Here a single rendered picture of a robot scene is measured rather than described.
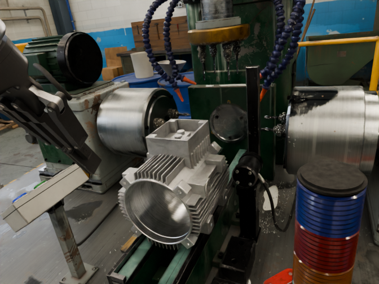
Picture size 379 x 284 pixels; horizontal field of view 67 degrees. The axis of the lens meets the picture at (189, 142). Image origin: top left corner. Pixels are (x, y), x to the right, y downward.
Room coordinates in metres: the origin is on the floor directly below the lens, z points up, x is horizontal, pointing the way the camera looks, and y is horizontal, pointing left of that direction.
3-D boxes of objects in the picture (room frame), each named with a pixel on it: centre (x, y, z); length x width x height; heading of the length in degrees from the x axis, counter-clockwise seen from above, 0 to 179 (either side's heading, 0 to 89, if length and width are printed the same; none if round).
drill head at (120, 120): (1.01, 0.21, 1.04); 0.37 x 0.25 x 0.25; 63
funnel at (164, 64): (2.51, 0.06, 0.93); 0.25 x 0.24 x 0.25; 155
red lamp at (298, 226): (0.23, -0.13, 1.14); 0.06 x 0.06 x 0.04
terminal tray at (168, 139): (0.60, 0.02, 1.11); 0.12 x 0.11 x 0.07; 153
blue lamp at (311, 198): (0.23, -0.13, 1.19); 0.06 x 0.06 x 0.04
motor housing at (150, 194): (0.56, 0.04, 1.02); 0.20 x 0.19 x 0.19; 153
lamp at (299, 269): (0.23, -0.13, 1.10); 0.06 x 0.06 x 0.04
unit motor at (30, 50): (1.10, 0.48, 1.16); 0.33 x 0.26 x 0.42; 63
